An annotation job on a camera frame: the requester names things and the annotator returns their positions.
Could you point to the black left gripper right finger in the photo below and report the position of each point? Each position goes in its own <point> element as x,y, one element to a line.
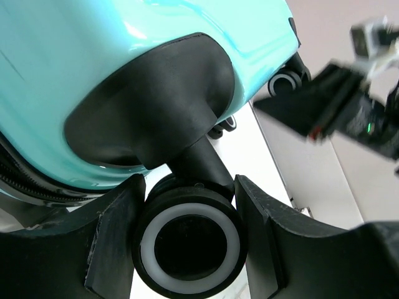
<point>291,255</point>

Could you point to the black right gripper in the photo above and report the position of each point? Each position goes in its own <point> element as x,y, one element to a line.
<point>335,92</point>

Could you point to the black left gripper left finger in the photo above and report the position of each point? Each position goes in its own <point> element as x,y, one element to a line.
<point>82,254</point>

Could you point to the pink teal suitcase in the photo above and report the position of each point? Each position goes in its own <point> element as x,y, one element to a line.
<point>94,92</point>

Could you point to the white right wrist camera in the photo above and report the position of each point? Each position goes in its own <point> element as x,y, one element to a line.
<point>375,45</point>

